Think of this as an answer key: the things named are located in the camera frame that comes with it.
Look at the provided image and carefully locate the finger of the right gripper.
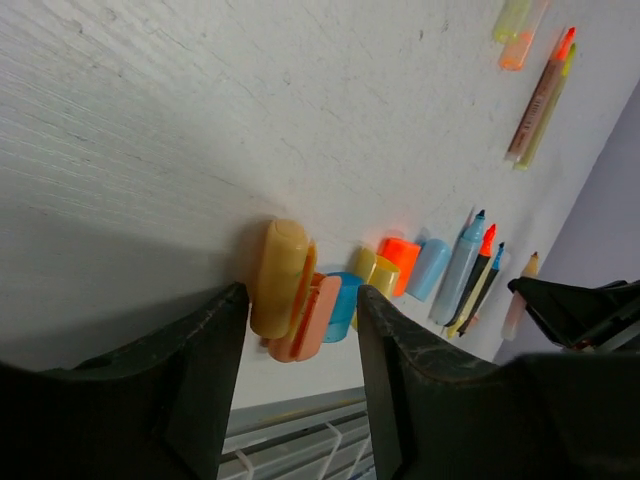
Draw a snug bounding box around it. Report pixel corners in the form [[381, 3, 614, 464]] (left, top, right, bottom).
[[508, 277, 639, 350]]

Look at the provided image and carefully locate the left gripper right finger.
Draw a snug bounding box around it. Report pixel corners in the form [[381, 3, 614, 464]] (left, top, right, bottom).
[[357, 286, 639, 479]]

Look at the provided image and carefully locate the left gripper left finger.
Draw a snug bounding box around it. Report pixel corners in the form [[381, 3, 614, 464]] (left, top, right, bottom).
[[1, 283, 249, 479]]

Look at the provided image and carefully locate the peach cap clear highlighter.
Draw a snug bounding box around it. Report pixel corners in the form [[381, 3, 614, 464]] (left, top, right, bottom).
[[501, 252, 539, 341]]

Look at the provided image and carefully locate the black marker blue cap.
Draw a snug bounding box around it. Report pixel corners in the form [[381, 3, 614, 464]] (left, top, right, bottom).
[[458, 242, 505, 337]]

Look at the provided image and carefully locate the yellow marker edge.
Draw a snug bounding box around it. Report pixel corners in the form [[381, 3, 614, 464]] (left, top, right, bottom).
[[446, 265, 491, 339]]

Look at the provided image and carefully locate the black marker orange cap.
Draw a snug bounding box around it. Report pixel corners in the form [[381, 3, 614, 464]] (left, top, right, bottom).
[[446, 224, 497, 327]]

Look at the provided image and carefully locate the light blue highlighter marker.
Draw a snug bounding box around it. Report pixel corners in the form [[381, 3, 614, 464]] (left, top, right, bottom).
[[429, 209, 486, 326]]

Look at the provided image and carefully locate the light blue marker cap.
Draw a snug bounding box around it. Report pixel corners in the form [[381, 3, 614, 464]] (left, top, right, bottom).
[[406, 238, 452, 302]]

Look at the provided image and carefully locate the yellow thin highlighter pen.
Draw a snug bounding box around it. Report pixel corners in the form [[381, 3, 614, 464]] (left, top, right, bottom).
[[513, 43, 577, 171]]

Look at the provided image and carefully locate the orange thin highlighter pen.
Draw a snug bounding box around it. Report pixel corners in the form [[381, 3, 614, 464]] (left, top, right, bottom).
[[505, 26, 577, 162]]

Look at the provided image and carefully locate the yellow orange highlighter cap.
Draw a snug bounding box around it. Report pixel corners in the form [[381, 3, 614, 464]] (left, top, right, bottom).
[[250, 219, 317, 340]]

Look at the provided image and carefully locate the orange pen cap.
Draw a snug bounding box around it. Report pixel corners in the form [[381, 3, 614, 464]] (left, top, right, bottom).
[[498, 0, 549, 72]]

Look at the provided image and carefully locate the yellow pen cap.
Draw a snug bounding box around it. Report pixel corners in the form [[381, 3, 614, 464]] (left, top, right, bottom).
[[492, 0, 531, 45]]

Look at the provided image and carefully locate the yellow marker cap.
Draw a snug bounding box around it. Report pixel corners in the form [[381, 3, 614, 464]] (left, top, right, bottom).
[[352, 247, 400, 299]]

